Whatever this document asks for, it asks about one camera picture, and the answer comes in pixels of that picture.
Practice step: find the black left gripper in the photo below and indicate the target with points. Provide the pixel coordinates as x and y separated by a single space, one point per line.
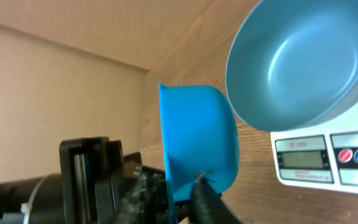
94 183

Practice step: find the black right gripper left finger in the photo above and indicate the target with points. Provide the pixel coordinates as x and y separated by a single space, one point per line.
125 200

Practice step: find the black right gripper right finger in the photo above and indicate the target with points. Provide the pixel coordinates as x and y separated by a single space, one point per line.
205 205

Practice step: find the blue plastic measuring scoop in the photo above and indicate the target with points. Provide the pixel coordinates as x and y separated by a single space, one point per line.
199 136

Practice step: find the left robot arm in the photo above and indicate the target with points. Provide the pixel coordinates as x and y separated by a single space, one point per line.
40 200

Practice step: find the white digital kitchen scale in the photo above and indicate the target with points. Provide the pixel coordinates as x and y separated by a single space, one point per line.
324 156

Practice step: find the blue metal bowl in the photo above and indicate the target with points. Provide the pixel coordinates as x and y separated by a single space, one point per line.
294 63

